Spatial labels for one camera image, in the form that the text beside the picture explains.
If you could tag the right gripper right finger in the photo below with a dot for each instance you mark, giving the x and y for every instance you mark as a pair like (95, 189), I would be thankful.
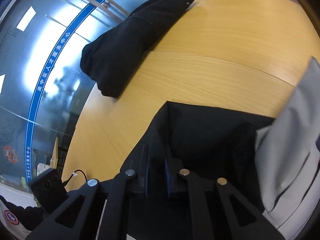
(211, 209)

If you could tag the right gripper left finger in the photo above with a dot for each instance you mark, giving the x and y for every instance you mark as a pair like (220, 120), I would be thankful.
(102, 209)

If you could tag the grey and black jacket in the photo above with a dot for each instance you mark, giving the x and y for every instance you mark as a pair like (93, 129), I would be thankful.
(273, 163)

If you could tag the black folded garment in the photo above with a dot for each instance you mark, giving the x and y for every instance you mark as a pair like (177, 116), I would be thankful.
(112, 59)

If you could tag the black camera box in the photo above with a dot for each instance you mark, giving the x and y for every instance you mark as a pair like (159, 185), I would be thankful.
(48, 190)

